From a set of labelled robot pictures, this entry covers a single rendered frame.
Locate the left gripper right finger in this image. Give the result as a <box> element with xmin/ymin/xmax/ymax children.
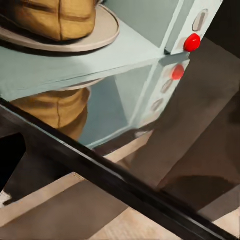
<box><xmin>224</xmin><ymin>132</ymin><xmax>240</xmax><ymax>173</ymax></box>

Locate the microwave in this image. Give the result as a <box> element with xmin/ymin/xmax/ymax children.
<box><xmin>0</xmin><ymin>0</ymin><xmax>240</xmax><ymax>240</ymax></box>

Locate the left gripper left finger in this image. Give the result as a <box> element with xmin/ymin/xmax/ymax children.
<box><xmin>0</xmin><ymin>133</ymin><xmax>26</xmax><ymax>194</ymax></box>

